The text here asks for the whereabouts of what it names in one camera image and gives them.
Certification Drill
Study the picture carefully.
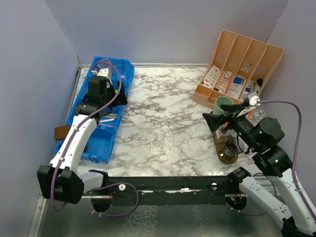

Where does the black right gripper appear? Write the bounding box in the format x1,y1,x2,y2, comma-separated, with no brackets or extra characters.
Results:
202,102,260,150

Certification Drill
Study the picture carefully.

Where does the green plastic cup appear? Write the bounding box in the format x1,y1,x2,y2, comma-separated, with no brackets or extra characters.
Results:
213,96,233,116

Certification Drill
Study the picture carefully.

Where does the clear square toothbrush holder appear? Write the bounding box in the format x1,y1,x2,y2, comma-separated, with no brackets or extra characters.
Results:
213,128,235,143

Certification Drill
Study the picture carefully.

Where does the dark blue plastic cup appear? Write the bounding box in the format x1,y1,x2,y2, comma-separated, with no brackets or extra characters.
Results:
220,137,244,158

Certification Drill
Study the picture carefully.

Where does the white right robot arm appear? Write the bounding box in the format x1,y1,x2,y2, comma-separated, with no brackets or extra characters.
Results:
202,104,316,237

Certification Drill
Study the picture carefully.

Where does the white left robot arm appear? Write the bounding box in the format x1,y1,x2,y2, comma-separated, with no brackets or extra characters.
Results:
37,76,127,211

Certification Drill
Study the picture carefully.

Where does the brown oval wooden tray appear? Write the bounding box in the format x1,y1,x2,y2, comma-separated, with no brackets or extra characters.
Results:
214,124,238,164

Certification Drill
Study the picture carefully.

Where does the clear plastic cup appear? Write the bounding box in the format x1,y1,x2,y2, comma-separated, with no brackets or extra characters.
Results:
116,64,128,80

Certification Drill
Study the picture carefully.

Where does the white blue box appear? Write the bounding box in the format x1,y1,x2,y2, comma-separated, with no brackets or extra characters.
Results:
233,77,245,85

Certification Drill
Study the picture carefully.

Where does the lilac plastic cup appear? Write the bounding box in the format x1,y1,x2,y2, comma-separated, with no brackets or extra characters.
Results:
97,59,112,70

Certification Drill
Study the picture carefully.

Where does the white oval soap packet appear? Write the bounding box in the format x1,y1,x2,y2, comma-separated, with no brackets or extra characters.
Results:
203,65,221,88

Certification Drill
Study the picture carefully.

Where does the peach compartment organizer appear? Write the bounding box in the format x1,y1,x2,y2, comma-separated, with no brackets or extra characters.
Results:
193,30,284,109

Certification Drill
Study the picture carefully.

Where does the brown lid clear box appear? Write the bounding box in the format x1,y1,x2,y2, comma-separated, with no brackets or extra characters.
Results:
54,125,71,152

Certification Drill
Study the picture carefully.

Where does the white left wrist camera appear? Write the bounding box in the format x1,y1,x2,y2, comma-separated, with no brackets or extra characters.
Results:
91,68,112,80

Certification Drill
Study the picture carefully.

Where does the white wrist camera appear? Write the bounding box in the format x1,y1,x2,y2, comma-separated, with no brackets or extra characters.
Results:
91,68,112,80
238,92,261,117

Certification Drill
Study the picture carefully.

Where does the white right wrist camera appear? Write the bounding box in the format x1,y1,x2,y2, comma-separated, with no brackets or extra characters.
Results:
238,92,261,117

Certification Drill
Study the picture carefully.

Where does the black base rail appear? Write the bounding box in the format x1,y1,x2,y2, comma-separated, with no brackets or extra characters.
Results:
81,170,250,207

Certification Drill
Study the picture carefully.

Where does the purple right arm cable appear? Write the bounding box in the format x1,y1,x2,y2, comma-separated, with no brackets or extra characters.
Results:
226,100,316,223

